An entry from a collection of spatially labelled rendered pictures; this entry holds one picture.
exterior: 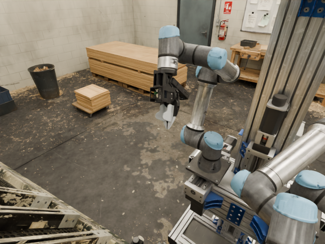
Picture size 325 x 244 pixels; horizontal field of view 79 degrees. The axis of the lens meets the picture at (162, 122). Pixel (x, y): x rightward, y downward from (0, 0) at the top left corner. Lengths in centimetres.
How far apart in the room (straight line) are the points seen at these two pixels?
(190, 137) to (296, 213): 83
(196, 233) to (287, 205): 156
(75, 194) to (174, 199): 116
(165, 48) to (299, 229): 61
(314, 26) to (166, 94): 66
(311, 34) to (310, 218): 75
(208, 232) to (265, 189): 145
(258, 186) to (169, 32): 56
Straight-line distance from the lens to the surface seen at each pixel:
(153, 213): 232
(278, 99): 105
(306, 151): 72
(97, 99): 383
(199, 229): 203
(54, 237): 92
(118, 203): 243
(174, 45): 73
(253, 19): 569
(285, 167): 67
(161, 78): 71
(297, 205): 50
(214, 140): 117
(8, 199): 129
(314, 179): 116
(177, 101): 71
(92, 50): 553
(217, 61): 75
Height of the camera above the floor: 198
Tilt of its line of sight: 34 degrees down
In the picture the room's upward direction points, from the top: straight up
